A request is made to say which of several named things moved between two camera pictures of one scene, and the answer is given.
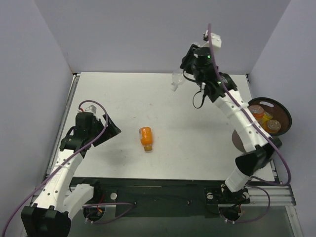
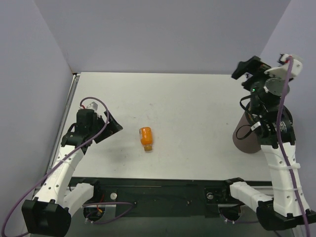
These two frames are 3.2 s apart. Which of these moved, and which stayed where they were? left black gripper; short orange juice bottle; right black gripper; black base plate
Moved: right black gripper
Stayed: left black gripper; short orange juice bottle; black base plate
